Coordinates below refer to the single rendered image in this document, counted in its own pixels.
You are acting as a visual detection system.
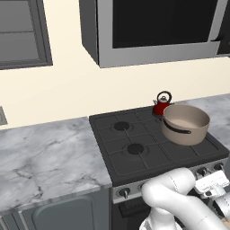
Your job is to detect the grey base cabinet door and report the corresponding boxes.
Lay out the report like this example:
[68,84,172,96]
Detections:
[0,211,16,230]
[17,188,111,230]

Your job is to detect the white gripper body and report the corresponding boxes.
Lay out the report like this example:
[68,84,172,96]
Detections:
[194,170,230,195]

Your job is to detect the black oven door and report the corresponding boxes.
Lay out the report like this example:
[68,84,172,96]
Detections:
[111,196,155,230]

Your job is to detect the beige pot with black handle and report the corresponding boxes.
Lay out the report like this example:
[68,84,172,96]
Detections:
[161,103,211,147]

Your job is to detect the silver microwave door handle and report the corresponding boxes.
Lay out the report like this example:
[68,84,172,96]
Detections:
[208,0,230,42]

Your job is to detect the red kettle with black handle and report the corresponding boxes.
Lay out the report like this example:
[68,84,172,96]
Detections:
[152,91,175,118]

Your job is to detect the grey wall outlet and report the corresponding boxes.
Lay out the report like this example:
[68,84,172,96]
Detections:
[0,105,9,127]

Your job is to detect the silver microwave oven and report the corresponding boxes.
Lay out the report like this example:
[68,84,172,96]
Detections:
[78,0,230,69]

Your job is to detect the dark wall cabinet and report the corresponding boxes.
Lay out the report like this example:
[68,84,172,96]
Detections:
[216,0,230,58]

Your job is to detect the black microwave door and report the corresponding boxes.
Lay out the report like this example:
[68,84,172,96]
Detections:
[111,0,220,49]

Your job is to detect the dark grey gas stove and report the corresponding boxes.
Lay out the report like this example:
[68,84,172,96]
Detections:
[88,102,230,230]

